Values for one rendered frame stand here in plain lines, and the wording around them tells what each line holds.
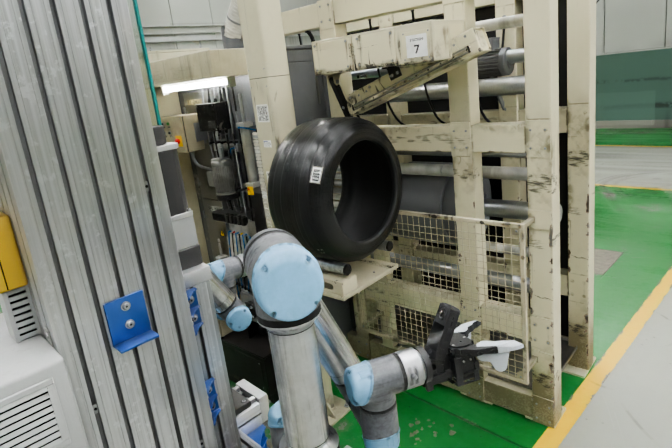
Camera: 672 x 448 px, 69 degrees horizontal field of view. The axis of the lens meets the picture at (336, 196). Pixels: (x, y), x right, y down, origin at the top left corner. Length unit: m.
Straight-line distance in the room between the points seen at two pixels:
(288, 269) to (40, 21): 0.56
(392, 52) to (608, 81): 9.23
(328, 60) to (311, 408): 1.56
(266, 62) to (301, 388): 1.45
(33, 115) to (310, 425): 0.71
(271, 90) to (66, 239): 1.30
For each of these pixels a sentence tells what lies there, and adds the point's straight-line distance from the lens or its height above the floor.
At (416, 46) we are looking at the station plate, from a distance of 1.92.
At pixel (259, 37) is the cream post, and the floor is 1.81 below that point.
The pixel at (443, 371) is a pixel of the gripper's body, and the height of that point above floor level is 1.02.
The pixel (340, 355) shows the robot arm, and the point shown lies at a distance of 1.10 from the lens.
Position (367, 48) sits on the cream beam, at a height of 1.72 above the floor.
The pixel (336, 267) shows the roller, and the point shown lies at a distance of 1.93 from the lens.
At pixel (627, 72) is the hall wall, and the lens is 10.93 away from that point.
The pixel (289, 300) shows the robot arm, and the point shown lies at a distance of 0.83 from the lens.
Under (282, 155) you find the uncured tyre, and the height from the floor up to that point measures 1.36.
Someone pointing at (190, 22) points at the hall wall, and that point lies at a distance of 12.16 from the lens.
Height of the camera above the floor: 1.63
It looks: 14 degrees down
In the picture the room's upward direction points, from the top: 7 degrees counter-clockwise
